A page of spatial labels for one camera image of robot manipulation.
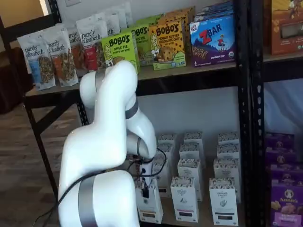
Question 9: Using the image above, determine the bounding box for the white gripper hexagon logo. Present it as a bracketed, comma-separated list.
[139, 162, 155, 199]

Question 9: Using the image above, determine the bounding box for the white tea box yellow strip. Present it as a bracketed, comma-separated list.
[136, 176, 164, 225]
[157, 133, 178, 147]
[156, 141, 178, 162]
[151, 157, 171, 198]

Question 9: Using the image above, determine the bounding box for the white tea box pink strip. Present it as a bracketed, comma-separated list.
[170, 176, 200, 223]
[183, 131, 204, 146]
[177, 157, 202, 201]
[178, 143, 202, 161]

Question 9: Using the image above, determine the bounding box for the white tea box dark strip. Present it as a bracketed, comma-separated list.
[217, 132, 240, 146]
[216, 143, 240, 161]
[209, 177, 237, 226]
[213, 157, 241, 201]

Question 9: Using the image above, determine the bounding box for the purple Annie's box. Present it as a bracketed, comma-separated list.
[270, 183, 303, 227]
[264, 133, 296, 152]
[266, 146, 298, 166]
[269, 163, 303, 187]

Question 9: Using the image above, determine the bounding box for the green Bobo's apple pie box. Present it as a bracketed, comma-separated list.
[129, 24, 152, 67]
[101, 31, 141, 74]
[136, 13, 164, 31]

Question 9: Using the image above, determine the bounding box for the yellow Bobo's peanut butter box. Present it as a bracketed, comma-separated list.
[148, 19, 187, 71]
[157, 11, 190, 26]
[165, 6, 196, 19]

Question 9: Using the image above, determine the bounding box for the blue Zbar box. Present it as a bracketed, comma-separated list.
[194, 1, 234, 23]
[188, 16, 237, 68]

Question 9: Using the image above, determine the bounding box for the tan neighbour rack shelf board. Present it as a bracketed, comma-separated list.
[263, 52, 303, 64]

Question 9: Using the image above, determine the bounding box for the orange snack box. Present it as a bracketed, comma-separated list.
[270, 0, 303, 56]

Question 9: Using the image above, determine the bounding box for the granola bag orange label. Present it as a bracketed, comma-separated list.
[67, 26, 87, 71]
[46, 35, 79, 87]

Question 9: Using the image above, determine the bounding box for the granola bag red label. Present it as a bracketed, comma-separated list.
[76, 18, 108, 71]

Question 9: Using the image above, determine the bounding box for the granola bag blue label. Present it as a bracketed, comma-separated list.
[17, 32, 57, 92]

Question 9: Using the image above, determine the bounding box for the white granola bag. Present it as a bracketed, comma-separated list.
[118, 1, 133, 26]
[94, 11, 107, 25]
[104, 6, 126, 36]

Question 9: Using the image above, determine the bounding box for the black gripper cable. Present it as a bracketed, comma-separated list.
[127, 146, 168, 178]

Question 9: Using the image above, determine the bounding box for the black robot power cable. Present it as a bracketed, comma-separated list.
[41, 174, 84, 227]

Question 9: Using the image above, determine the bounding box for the black metal shelving rack frame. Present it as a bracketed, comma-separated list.
[0, 0, 252, 227]

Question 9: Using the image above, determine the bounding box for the black metal neighbour rack frame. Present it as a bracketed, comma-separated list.
[250, 0, 303, 227]

